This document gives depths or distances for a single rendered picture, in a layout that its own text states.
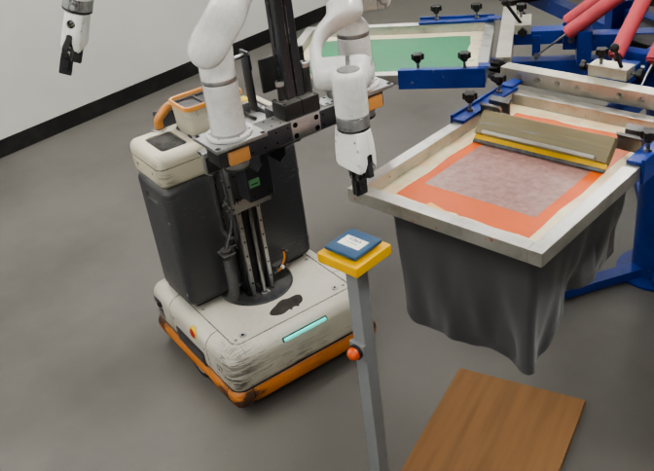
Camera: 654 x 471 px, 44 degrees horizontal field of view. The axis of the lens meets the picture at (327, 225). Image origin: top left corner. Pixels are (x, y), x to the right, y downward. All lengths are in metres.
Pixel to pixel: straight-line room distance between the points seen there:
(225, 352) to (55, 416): 0.75
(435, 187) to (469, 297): 0.31
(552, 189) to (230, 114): 0.86
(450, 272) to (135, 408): 1.42
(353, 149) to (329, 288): 1.27
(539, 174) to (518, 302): 0.37
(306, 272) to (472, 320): 1.03
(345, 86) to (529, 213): 0.61
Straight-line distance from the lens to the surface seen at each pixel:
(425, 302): 2.33
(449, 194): 2.15
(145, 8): 5.91
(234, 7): 1.96
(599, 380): 3.01
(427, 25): 3.38
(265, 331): 2.85
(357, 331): 2.09
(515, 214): 2.05
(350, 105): 1.75
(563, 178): 2.22
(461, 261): 2.13
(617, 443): 2.81
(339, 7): 1.86
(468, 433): 2.77
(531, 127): 2.35
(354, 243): 1.94
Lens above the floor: 2.01
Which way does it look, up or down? 31 degrees down
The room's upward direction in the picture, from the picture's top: 8 degrees counter-clockwise
